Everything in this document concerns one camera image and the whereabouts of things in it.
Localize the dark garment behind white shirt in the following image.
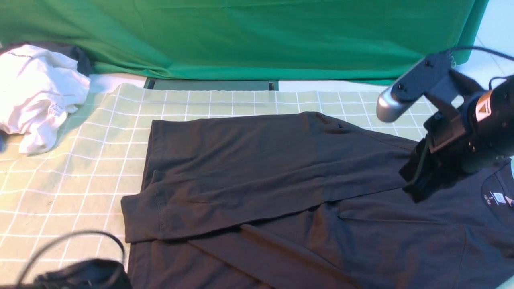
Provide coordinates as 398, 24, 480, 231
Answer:
0, 41, 94, 77

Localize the black left camera cable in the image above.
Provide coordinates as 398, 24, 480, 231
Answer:
16, 230, 127, 289

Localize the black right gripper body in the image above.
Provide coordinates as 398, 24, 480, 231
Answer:
400, 69, 486, 203

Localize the dark green metal bar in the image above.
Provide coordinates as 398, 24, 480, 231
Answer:
143, 77, 279, 91

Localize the green backdrop cloth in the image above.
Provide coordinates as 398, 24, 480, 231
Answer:
0, 0, 488, 85

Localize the dark gray long-sleeve top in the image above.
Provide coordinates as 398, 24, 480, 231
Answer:
121, 112, 514, 289

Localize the light green checkered tablecloth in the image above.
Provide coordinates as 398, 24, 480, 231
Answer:
1, 84, 433, 285

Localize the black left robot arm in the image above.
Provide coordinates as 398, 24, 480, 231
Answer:
34, 258, 132, 289

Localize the black camera cable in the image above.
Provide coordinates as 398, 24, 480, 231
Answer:
446, 46, 514, 91
16, 230, 127, 289

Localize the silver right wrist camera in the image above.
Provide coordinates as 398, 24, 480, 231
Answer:
376, 51, 452, 123

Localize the crumpled white shirt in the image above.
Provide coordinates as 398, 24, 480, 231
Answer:
0, 45, 91, 155

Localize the black right camera cable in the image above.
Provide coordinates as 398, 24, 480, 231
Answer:
446, 46, 514, 91

